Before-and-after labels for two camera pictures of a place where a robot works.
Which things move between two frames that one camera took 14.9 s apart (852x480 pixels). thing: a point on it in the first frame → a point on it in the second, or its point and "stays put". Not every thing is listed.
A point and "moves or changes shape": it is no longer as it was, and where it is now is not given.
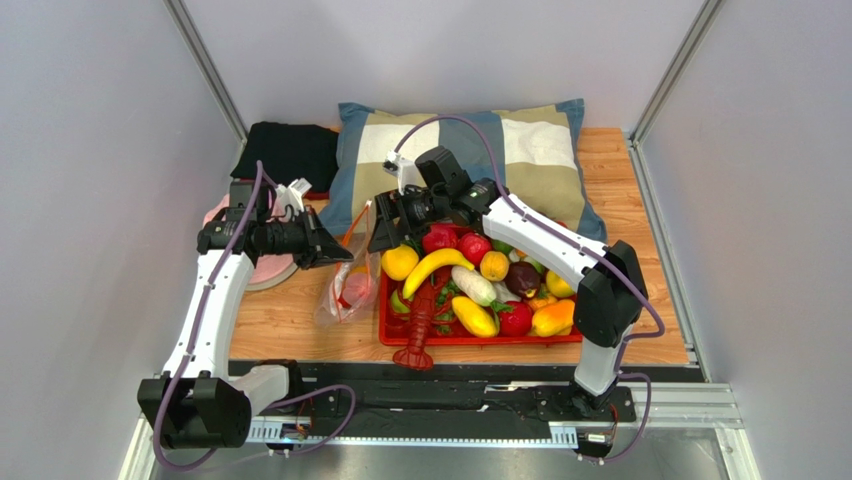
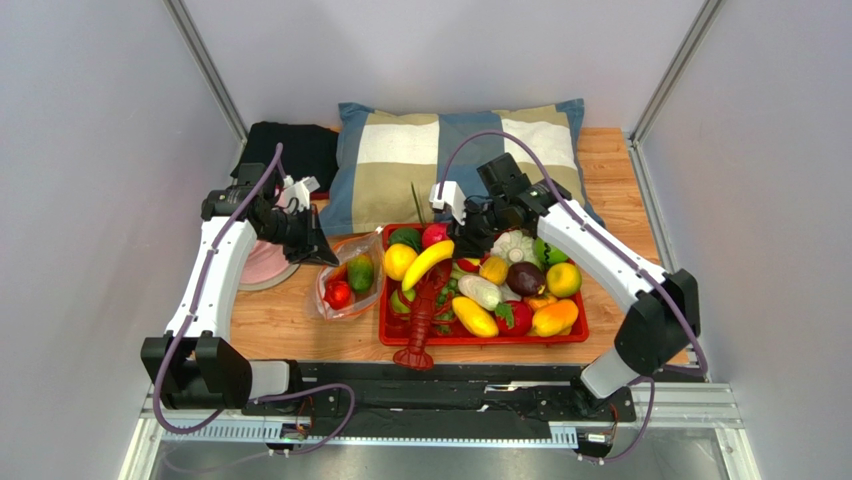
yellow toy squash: x=479 y=319 stays put
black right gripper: x=385 y=217 → x=470 y=230
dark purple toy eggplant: x=523 y=279 stays put
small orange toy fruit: x=494 y=265 stays put
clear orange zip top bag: x=353 y=291 moves or changes shape
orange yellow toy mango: x=554 y=319 stays put
